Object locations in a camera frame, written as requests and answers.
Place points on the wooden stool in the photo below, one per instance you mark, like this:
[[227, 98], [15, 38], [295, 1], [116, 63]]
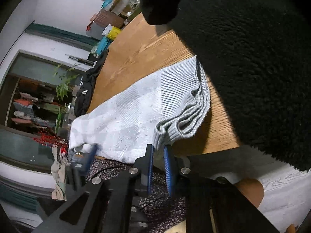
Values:
[[252, 191]]

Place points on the green leafy plant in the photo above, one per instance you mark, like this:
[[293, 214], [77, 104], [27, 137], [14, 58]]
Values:
[[63, 88]]

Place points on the glass vase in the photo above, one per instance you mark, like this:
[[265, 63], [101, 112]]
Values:
[[66, 119]]

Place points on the red berry branches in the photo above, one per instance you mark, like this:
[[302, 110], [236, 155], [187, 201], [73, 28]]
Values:
[[48, 140]]

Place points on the black fleece garment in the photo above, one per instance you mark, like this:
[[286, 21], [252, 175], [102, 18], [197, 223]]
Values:
[[243, 65]]

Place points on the teal bag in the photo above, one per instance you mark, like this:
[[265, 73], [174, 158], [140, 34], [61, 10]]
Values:
[[104, 44]]

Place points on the pile of cardboard boxes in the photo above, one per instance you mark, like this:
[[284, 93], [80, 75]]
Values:
[[109, 19]]

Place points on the grey checked knit sweater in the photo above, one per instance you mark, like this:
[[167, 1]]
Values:
[[126, 119]]

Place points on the black jacket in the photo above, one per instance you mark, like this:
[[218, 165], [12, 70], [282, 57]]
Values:
[[83, 97]]

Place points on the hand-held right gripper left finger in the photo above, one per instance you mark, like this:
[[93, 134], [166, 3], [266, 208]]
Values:
[[149, 165]]

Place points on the glass window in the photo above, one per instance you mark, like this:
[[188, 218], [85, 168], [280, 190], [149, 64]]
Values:
[[21, 148]]

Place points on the teal grey curtain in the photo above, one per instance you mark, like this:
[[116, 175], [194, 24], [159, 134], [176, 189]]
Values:
[[60, 35], [19, 194]]

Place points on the yellow bag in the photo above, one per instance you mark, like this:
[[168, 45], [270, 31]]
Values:
[[114, 33]]

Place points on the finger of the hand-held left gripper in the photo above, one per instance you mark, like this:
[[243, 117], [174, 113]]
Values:
[[90, 157]]

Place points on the beige garment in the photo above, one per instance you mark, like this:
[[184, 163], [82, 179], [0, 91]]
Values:
[[59, 172]]

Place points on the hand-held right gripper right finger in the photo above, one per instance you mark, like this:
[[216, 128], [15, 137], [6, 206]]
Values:
[[169, 170]]

